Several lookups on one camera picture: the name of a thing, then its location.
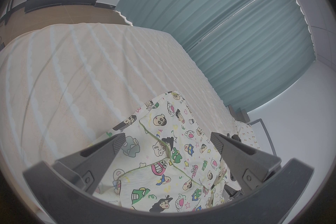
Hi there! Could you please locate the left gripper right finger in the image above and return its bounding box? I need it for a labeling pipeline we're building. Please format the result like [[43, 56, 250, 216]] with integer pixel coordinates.
[[210, 132, 282, 194]]

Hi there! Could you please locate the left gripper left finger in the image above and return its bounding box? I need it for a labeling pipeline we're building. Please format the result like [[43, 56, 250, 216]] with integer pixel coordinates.
[[53, 133, 127, 195]]

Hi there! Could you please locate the white printed pyjama top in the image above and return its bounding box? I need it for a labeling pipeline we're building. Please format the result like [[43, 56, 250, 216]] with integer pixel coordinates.
[[93, 90, 238, 214]]

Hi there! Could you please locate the white printed pillow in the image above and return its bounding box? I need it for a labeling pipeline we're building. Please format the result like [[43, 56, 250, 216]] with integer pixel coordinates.
[[235, 122, 260, 151]]

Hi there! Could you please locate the grey bedside table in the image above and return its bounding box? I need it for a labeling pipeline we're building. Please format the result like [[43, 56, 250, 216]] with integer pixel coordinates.
[[228, 104, 249, 124]]

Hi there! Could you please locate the bed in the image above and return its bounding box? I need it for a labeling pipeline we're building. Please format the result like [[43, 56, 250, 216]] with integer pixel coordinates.
[[0, 23, 279, 215]]

